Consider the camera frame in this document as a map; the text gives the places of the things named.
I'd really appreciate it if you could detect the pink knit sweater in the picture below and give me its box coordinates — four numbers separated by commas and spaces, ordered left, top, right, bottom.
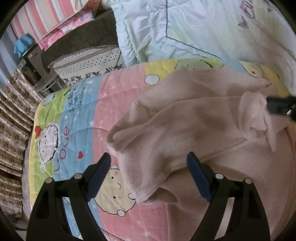
106, 66, 295, 240

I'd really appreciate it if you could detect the light blue embroidered comforter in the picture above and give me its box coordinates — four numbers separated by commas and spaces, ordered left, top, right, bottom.
110, 1, 295, 93

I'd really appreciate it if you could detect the colourful cartoon striped quilt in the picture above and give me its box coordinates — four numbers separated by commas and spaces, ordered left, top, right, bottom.
29, 58, 286, 240

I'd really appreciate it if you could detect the floral brown curtain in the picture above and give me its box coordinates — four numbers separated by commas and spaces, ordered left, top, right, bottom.
1, 68, 43, 218

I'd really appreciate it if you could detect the round glass side table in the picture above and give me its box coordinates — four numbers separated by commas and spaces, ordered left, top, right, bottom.
34, 69, 66, 97

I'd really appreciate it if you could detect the black bedside cabinet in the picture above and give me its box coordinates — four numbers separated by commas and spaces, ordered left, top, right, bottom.
18, 44, 52, 87

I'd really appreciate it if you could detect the dotted striped folded bedding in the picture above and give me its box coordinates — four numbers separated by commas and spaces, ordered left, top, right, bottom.
50, 45, 126, 86

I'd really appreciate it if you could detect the blue cloth on cabinet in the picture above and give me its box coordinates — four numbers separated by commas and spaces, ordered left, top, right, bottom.
14, 34, 35, 58

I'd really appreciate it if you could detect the dark brown blanket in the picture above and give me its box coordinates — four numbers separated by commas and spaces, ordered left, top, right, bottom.
41, 9, 118, 67

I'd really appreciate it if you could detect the pink floral gift bag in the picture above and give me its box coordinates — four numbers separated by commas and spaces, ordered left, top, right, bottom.
38, 1, 101, 51

